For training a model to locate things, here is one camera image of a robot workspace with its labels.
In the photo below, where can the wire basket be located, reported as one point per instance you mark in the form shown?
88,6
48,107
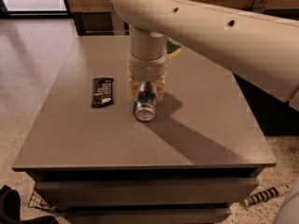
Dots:
37,202

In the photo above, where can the black white striped object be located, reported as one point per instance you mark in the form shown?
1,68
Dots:
266,195

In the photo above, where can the green yellow sponge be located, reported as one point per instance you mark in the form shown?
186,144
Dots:
172,50

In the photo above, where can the left metal wall bracket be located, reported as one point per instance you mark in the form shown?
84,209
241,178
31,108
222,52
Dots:
117,23

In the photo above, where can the blue silver redbull can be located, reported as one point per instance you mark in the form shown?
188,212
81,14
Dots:
145,103

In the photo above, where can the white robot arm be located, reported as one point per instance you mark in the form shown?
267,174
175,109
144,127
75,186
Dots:
264,50

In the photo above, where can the metal wall bracket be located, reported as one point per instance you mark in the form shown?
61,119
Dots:
258,6
117,23

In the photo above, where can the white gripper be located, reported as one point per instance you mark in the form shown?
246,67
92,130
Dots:
147,66

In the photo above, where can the right metal wall bracket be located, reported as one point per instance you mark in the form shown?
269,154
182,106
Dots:
258,6

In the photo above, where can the grey drawer cabinet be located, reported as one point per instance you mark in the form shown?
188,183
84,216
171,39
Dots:
201,153

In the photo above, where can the black snack bar wrapper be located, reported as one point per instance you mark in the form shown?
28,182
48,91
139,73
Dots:
102,92

